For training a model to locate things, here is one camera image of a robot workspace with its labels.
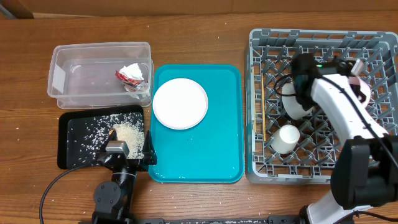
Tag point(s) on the red snack wrapper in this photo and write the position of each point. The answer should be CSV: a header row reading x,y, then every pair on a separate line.
x,y
133,82

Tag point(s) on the clear plastic bin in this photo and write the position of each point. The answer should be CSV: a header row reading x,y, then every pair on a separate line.
x,y
84,75

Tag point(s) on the grey dishwasher rack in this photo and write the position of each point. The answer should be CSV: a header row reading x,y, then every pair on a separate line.
x,y
269,52

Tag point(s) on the white paper cup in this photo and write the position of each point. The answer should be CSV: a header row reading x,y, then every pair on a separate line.
x,y
285,139

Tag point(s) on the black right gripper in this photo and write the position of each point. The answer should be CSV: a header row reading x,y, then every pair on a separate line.
x,y
356,88

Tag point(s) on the teal plastic tray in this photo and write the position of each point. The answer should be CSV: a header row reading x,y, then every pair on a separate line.
x,y
213,150

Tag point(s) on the pink plate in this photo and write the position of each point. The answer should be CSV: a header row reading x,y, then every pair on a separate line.
x,y
180,104

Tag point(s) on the black bar at table edge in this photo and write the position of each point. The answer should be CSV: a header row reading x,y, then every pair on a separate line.
x,y
272,219

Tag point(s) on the rice food scraps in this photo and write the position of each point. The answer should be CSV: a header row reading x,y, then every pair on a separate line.
x,y
127,137

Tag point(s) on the pink bowl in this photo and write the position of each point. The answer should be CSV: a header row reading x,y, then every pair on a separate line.
x,y
361,89

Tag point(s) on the white napkin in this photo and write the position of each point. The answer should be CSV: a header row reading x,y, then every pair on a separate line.
x,y
132,71

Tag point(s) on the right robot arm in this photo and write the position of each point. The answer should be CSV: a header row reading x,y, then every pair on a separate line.
x,y
365,174

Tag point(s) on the grey bowl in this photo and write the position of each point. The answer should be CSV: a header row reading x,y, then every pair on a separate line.
x,y
291,105

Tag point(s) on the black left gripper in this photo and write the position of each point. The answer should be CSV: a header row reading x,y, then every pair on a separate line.
x,y
142,165

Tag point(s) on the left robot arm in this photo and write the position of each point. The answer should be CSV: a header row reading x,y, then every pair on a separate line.
x,y
113,198

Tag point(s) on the black food waste tray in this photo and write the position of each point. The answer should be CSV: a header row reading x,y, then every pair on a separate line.
x,y
62,157

